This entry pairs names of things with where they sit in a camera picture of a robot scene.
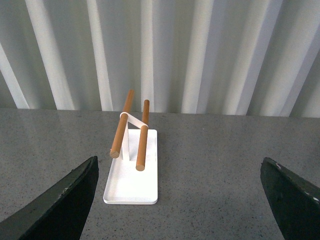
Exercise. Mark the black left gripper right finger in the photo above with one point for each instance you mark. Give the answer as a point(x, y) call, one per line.
point(294, 201)

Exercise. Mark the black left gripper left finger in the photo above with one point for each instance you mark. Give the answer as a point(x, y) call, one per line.
point(60, 213)

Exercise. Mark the white rack with wooden bars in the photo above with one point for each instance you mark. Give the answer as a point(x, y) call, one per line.
point(133, 174)

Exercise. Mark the white pleated curtain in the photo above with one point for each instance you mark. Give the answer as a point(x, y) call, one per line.
point(229, 57)

